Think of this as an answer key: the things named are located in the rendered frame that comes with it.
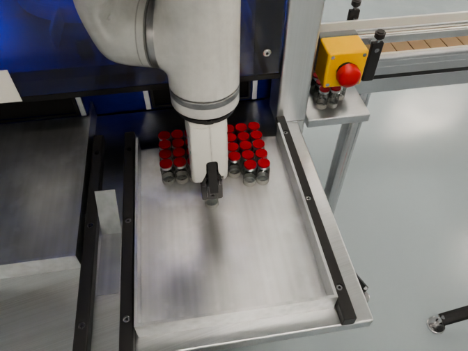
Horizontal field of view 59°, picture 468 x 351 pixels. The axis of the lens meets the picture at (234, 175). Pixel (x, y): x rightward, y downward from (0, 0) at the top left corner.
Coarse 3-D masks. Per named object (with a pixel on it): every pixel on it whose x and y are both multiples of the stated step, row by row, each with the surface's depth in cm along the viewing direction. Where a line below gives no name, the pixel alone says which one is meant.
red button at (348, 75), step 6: (342, 66) 70; (348, 66) 70; (354, 66) 70; (342, 72) 70; (348, 72) 69; (354, 72) 69; (360, 72) 70; (336, 78) 72; (342, 78) 70; (348, 78) 70; (354, 78) 70; (342, 84) 71; (348, 84) 71; (354, 84) 71
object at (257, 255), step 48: (144, 192) 69; (192, 192) 69; (240, 192) 69; (288, 192) 69; (144, 240) 62; (192, 240) 62; (240, 240) 62; (288, 240) 62; (144, 288) 57; (192, 288) 57; (240, 288) 57; (288, 288) 57
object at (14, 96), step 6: (0, 72) 63; (6, 72) 63; (0, 78) 64; (6, 78) 64; (0, 84) 64; (6, 84) 65; (12, 84) 65; (0, 90) 65; (6, 90) 65; (12, 90) 66; (0, 96) 66; (6, 96) 66; (12, 96) 66; (18, 96) 67; (0, 102) 67; (6, 102) 67
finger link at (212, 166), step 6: (210, 162) 53; (210, 168) 53; (216, 168) 53; (210, 174) 54; (216, 174) 54; (210, 180) 54; (216, 180) 54; (210, 186) 54; (216, 186) 55; (210, 192) 55; (216, 192) 55
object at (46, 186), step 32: (0, 128) 79; (32, 128) 79; (64, 128) 79; (0, 160) 73; (32, 160) 73; (64, 160) 73; (0, 192) 69; (32, 192) 69; (64, 192) 69; (0, 224) 64; (32, 224) 64; (64, 224) 64; (0, 256) 61; (32, 256) 61; (64, 256) 57
